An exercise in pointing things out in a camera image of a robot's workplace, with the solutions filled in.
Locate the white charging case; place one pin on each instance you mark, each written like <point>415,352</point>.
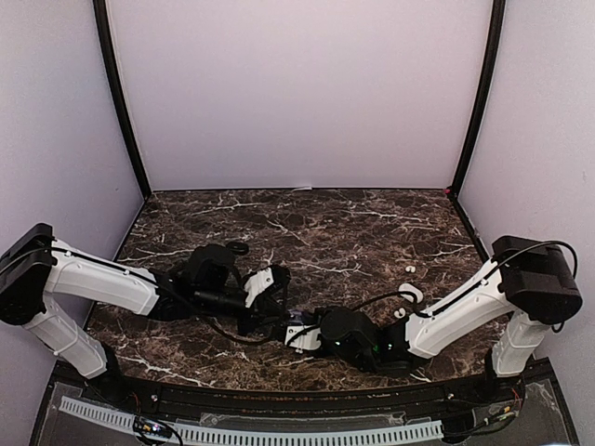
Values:
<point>409,292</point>

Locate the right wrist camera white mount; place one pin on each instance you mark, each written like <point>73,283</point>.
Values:
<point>305,338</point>

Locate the black earbud charging case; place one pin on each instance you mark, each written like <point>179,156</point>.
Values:
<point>238,248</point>

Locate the purple charging case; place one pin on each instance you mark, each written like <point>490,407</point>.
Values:
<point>297,317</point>

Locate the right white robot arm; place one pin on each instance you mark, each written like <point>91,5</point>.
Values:
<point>529,280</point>

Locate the left black frame post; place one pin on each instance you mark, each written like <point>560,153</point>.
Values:
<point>110,63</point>

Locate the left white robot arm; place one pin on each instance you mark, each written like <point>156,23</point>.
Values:
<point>38,266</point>

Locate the black frame post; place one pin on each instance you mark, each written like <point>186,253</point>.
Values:
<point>110,63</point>
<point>481,97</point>

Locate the white slotted cable duct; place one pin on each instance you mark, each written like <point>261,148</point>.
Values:
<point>186,433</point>

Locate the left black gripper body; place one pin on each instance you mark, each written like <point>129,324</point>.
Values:
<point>257,315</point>

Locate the right black frame post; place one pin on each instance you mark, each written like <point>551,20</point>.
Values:
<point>481,97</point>

